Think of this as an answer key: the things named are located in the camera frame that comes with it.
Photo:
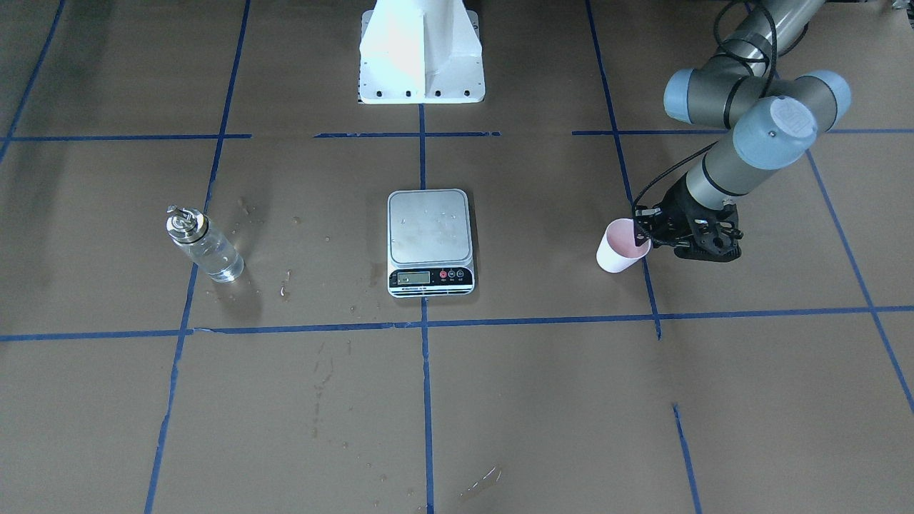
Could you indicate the clear glass sauce bottle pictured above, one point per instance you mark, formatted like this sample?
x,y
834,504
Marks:
x,y
192,231

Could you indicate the pink paper cup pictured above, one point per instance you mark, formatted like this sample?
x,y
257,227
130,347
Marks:
x,y
618,248

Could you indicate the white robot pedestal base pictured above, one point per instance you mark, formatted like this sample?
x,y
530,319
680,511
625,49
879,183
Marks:
x,y
420,52

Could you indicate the silver digital kitchen scale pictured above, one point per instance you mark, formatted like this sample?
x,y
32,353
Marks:
x,y
429,245

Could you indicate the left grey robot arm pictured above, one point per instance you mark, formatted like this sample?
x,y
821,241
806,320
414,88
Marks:
x,y
769,124

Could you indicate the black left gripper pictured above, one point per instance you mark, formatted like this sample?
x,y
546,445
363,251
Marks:
x,y
679,212

